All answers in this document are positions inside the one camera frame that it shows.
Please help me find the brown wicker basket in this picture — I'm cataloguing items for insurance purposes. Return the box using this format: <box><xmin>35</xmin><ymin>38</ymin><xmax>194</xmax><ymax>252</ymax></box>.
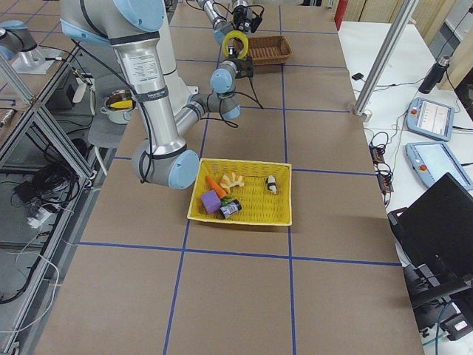
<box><xmin>248</xmin><ymin>35</ymin><xmax>293</xmax><ymax>66</ymax></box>

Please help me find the black laptop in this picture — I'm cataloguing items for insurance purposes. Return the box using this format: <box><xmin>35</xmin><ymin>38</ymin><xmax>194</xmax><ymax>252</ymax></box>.
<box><xmin>388</xmin><ymin>173</ymin><xmax>472</xmax><ymax>277</ymax></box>

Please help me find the black white panda figure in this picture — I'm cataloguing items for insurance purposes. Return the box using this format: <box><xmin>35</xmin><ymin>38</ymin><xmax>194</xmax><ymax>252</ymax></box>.
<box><xmin>265</xmin><ymin>175</ymin><xmax>278</xmax><ymax>195</ymax></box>

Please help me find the dark blue small can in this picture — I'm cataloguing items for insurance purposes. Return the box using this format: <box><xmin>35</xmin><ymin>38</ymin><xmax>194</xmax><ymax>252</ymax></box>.
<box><xmin>219</xmin><ymin>200</ymin><xmax>242</xmax><ymax>219</ymax></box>

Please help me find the purple foam cube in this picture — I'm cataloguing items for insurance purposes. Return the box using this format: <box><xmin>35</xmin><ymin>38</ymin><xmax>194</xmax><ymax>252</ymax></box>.
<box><xmin>200</xmin><ymin>190</ymin><xmax>221</xmax><ymax>214</ymax></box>

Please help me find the black power box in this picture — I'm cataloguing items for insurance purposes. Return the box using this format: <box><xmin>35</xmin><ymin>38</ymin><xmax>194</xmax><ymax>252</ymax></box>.
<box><xmin>46</xmin><ymin>70</ymin><xmax>78</xmax><ymax>111</ymax></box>

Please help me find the blue teach pendant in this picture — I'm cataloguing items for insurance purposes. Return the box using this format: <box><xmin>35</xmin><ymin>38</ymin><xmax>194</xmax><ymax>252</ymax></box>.
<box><xmin>405</xmin><ymin>142</ymin><xmax>472</xmax><ymax>191</ymax></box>
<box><xmin>405</xmin><ymin>97</ymin><xmax>455</xmax><ymax>142</ymax></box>

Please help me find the yellow tape roll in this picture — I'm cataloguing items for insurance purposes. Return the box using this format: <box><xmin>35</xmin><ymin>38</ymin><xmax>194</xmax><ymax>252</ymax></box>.
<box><xmin>222</xmin><ymin>30</ymin><xmax>249</xmax><ymax>59</ymax></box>

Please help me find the aluminium frame post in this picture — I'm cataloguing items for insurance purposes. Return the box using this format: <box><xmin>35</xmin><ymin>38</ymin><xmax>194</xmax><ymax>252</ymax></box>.
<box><xmin>353</xmin><ymin>0</ymin><xmax>419</xmax><ymax>122</ymax></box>

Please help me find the small black puck device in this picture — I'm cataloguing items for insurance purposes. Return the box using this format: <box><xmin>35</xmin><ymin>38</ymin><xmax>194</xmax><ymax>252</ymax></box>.
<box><xmin>352</xmin><ymin>72</ymin><xmax>364</xmax><ymax>81</ymax></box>

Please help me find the white pot with corn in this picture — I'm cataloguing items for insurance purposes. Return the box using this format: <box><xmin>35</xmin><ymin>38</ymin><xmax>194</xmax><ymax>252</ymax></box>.
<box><xmin>100</xmin><ymin>89</ymin><xmax>136</xmax><ymax>125</ymax></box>

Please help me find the orange toy carrot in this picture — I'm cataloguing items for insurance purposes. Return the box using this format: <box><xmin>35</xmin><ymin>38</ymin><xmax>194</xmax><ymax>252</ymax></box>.
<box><xmin>205</xmin><ymin>175</ymin><xmax>228</xmax><ymax>200</ymax></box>

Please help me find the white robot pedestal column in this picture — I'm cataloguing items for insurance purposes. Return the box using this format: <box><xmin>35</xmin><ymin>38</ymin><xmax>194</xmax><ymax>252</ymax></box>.
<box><xmin>157</xmin><ymin>13</ymin><xmax>199</xmax><ymax>113</ymax></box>

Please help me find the orange black usb hub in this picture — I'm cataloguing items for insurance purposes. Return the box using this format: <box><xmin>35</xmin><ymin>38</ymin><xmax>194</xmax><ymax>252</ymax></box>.
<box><xmin>370</xmin><ymin>145</ymin><xmax>393</xmax><ymax>195</ymax></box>

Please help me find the black water bottle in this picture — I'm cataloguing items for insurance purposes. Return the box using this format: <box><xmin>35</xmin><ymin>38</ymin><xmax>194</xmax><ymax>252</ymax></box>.
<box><xmin>418</xmin><ymin>55</ymin><xmax>452</xmax><ymax>94</ymax></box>

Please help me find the upper blue teach pendant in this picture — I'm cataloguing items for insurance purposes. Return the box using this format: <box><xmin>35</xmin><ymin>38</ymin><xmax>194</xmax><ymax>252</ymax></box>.
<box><xmin>405</xmin><ymin>97</ymin><xmax>455</xmax><ymax>142</ymax></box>

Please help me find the yellow woven basket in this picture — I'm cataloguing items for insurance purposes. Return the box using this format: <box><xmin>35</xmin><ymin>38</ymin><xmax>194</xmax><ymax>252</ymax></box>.
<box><xmin>187</xmin><ymin>158</ymin><xmax>292</xmax><ymax>226</ymax></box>

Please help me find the lower blue teach pendant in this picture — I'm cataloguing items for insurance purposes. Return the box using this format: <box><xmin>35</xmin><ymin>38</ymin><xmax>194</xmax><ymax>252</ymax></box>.
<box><xmin>405</xmin><ymin>142</ymin><xmax>472</xmax><ymax>191</ymax></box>

